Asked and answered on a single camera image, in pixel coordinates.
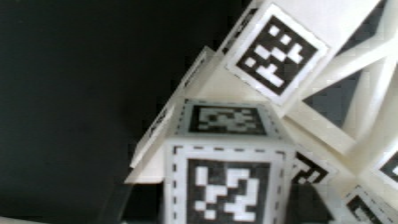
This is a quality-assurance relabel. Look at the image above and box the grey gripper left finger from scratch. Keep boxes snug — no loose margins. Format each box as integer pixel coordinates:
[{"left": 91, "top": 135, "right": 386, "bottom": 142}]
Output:
[{"left": 97, "top": 184, "right": 163, "bottom": 224}]

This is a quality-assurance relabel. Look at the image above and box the white chair back frame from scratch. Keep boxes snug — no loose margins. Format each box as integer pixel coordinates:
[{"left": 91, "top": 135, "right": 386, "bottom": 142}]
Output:
[{"left": 212, "top": 0, "right": 398, "bottom": 224}]

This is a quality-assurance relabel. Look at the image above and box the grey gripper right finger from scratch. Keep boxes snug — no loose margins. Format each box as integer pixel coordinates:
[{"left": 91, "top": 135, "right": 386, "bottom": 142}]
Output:
[{"left": 289, "top": 184, "right": 351, "bottom": 224}]

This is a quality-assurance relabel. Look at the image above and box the small tag cube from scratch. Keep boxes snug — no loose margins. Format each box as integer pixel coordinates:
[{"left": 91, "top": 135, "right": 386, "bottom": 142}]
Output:
[
  {"left": 346, "top": 185, "right": 398, "bottom": 224},
  {"left": 164, "top": 100, "right": 296, "bottom": 224}
]

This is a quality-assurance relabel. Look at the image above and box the white chair seat part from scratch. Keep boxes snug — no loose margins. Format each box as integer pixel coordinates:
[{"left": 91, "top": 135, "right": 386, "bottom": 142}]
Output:
[{"left": 125, "top": 47, "right": 262, "bottom": 185}]

